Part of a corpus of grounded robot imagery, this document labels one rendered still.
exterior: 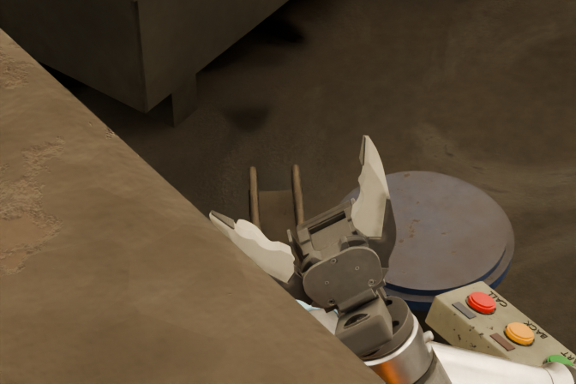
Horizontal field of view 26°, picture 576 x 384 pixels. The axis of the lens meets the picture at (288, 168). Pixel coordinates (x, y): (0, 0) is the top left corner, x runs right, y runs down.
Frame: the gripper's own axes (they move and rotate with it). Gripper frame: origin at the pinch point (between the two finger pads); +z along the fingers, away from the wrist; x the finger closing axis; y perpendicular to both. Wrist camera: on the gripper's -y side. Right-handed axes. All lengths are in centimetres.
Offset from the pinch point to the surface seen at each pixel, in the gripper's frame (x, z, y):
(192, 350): 6, 34, -72
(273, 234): -14, -38, 60
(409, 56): 16, -87, 203
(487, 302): 9, -60, 54
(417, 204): 5, -65, 96
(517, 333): 11, -62, 47
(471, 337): 5, -60, 48
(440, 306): 3, -57, 54
